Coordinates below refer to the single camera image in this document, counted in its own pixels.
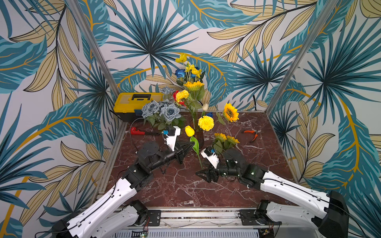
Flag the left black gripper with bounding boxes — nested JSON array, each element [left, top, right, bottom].
[[149, 140, 195, 172]]

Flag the yellow tulip flower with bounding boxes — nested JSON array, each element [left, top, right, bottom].
[[185, 126, 203, 169]]

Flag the yellow marigold flower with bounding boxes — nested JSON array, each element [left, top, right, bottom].
[[198, 116, 214, 131]]

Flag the yellow sunflower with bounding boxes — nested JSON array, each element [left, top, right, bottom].
[[223, 136, 240, 150], [212, 133, 227, 154]]

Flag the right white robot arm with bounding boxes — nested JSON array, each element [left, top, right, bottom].
[[196, 147, 349, 238]]

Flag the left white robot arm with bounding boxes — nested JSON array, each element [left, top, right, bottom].
[[50, 141, 195, 238]]

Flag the dark tinted glass vase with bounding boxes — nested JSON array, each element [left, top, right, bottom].
[[195, 130, 204, 148]]

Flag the grey blue rose bunch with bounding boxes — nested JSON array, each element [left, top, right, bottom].
[[142, 99, 186, 131]]

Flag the red pipe wrench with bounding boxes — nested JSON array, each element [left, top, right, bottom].
[[130, 127, 160, 136]]

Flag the tall sunflower on right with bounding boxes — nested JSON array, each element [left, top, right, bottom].
[[216, 103, 239, 125]]

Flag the tall mixed flower bouquet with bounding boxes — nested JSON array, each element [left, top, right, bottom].
[[173, 53, 209, 131]]

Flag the yellow black toolbox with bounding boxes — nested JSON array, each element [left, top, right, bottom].
[[113, 93, 164, 123]]

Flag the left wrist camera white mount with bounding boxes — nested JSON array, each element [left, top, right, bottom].
[[162, 126, 181, 151]]

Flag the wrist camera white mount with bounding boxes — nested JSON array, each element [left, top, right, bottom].
[[200, 146, 220, 169], [162, 126, 181, 151]]

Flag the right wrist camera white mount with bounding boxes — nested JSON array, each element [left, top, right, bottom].
[[200, 146, 220, 169]]

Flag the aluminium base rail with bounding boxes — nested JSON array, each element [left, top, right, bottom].
[[118, 206, 298, 238]]

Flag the orange handled pliers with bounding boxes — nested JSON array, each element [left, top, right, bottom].
[[241, 130, 262, 143]]

